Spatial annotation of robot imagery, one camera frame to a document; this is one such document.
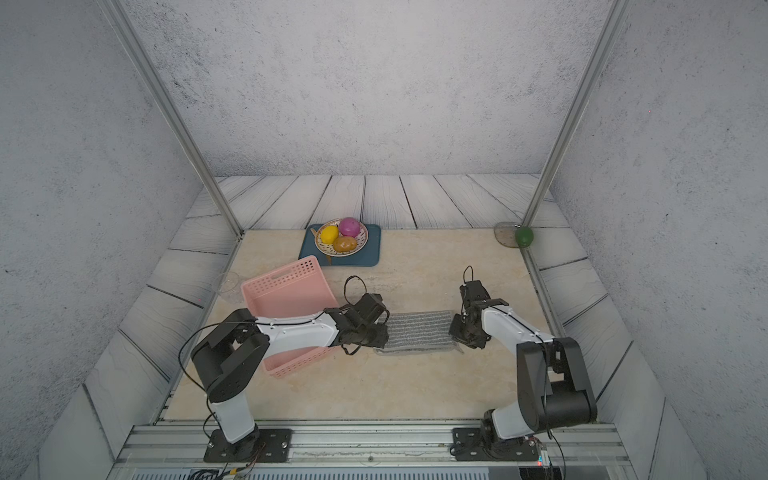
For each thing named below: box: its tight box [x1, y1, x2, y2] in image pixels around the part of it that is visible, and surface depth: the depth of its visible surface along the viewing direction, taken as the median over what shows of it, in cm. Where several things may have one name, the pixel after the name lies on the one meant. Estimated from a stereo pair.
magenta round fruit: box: [339, 217, 361, 238], surface depth 117 cm
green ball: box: [515, 226, 534, 248], surface depth 119 cm
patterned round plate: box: [314, 219, 369, 257], surface depth 117 cm
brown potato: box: [334, 236, 357, 252], surface depth 113 cm
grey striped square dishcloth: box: [374, 310, 462, 356], surface depth 93 cm
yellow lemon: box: [320, 225, 339, 245], surface depth 117 cm
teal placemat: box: [298, 224, 382, 267], surface depth 113 cm
